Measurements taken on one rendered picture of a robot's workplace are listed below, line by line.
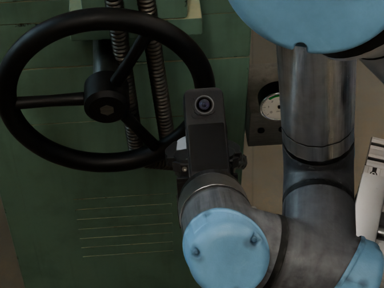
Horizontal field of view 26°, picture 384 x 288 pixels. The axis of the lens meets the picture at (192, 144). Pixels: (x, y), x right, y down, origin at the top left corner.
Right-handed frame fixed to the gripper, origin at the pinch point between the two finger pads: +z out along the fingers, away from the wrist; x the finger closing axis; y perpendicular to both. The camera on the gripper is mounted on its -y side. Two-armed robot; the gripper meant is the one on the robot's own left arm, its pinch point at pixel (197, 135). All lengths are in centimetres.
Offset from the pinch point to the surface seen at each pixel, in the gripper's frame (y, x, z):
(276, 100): 1.4, 13.9, 21.3
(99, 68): -8.3, -12.3, 7.1
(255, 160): 35, 20, 96
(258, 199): 42, 19, 85
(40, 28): -15.4, -18.4, -2.4
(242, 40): -8.0, 9.0, 22.9
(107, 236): 32, -16, 47
